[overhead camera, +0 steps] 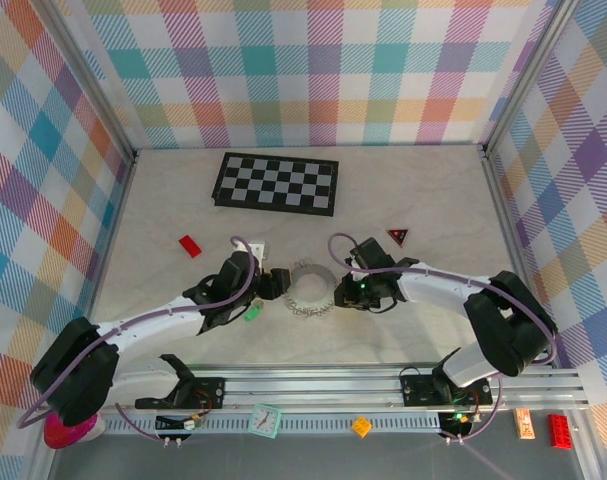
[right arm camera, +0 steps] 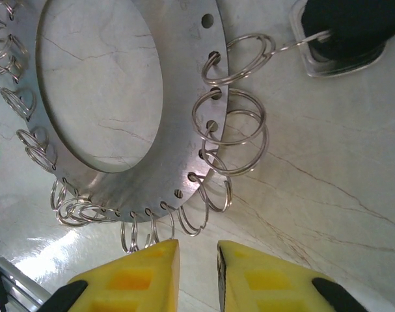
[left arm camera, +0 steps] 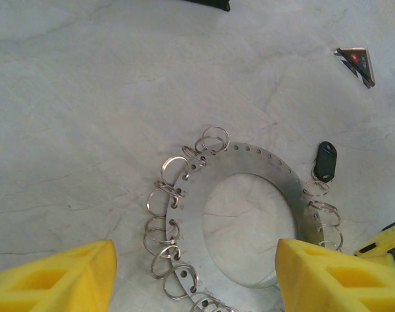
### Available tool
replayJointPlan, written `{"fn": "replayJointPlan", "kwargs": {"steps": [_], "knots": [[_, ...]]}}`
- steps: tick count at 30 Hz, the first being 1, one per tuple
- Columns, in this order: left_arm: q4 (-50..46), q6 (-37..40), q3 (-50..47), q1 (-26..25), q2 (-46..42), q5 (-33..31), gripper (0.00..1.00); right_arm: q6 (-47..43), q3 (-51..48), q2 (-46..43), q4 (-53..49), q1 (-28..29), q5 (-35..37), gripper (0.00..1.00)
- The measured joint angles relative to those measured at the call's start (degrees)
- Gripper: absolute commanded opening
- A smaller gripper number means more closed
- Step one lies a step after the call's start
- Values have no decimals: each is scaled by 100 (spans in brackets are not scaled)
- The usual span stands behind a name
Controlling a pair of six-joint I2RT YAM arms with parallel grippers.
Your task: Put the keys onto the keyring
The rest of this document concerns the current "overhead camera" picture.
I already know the metal keyring with chain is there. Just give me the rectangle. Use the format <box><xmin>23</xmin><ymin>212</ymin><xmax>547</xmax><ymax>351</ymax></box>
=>
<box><xmin>282</xmin><ymin>257</ymin><xmax>337</xmax><ymax>319</ymax></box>

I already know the small red block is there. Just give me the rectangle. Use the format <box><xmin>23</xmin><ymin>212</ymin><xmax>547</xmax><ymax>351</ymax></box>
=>
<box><xmin>177</xmin><ymin>234</ymin><xmax>204</xmax><ymax>259</ymax></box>

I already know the black grey checkerboard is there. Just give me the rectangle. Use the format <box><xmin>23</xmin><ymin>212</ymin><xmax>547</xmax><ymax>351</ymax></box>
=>
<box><xmin>211</xmin><ymin>151</ymin><xmax>340</xmax><ymax>218</ymax></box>

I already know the teal square clock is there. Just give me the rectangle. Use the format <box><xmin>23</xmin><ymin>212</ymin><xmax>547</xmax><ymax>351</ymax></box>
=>
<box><xmin>247</xmin><ymin>403</ymin><xmax>283</xmax><ymax>440</ymax></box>

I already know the wooden printed block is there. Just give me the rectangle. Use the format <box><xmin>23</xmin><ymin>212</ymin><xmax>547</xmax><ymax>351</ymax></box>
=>
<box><xmin>513</xmin><ymin>408</ymin><xmax>537</xmax><ymax>441</ymax></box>

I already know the pink dome toy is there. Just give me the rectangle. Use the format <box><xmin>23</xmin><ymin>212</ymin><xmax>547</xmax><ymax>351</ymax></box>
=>
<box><xmin>42</xmin><ymin>414</ymin><xmax>107</xmax><ymax>450</ymax></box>

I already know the red toy brick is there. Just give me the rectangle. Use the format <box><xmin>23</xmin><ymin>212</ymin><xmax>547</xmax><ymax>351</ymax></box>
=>
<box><xmin>547</xmin><ymin>413</ymin><xmax>574</xmax><ymax>450</ymax></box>

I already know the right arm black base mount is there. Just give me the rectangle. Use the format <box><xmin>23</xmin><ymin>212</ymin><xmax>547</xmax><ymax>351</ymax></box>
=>
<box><xmin>400</xmin><ymin>367</ymin><xmax>494</xmax><ymax>407</ymax></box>

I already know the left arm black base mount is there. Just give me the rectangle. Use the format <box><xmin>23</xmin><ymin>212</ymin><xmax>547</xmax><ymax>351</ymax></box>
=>
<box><xmin>134</xmin><ymin>377</ymin><xmax>227</xmax><ymax>411</ymax></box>

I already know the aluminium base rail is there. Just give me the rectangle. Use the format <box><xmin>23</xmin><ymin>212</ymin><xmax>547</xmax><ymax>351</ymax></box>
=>
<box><xmin>102</xmin><ymin>367</ymin><xmax>592</xmax><ymax>414</ymax></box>

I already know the aluminium table side rail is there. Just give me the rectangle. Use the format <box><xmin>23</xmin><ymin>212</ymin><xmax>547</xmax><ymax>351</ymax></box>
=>
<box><xmin>75</xmin><ymin>154</ymin><xmax>139</xmax><ymax>374</ymax></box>
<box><xmin>482</xmin><ymin>149</ymin><xmax>554</xmax><ymax>366</ymax></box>

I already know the slotted white cable duct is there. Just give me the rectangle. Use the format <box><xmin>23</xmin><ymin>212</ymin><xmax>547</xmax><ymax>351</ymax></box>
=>
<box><xmin>102</xmin><ymin>412</ymin><xmax>444</xmax><ymax>434</ymax></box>

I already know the black connector bracket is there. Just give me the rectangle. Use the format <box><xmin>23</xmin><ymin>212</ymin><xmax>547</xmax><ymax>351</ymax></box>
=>
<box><xmin>436</xmin><ymin>408</ymin><xmax>487</xmax><ymax>446</ymax></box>
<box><xmin>154</xmin><ymin>410</ymin><xmax>207</xmax><ymax>447</ymax></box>

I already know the aluminium frame corner post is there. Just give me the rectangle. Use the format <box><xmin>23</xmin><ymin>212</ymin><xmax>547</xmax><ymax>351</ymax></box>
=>
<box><xmin>45</xmin><ymin>0</ymin><xmax>139</xmax><ymax>164</ymax></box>
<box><xmin>482</xmin><ymin>0</ymin><xmax>577</xmax><ymax>159</ymax></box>

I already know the aluminium frame front post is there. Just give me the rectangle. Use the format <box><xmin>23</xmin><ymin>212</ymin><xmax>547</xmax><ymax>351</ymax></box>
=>
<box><xmin>570</xmin><ymin>409</ymin><xmax>604</xmax><ymax>480</ymax></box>
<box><xmin>30</xmin><ymin>447</ymin><xmax>59</xmax><ymax>480</ymax></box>

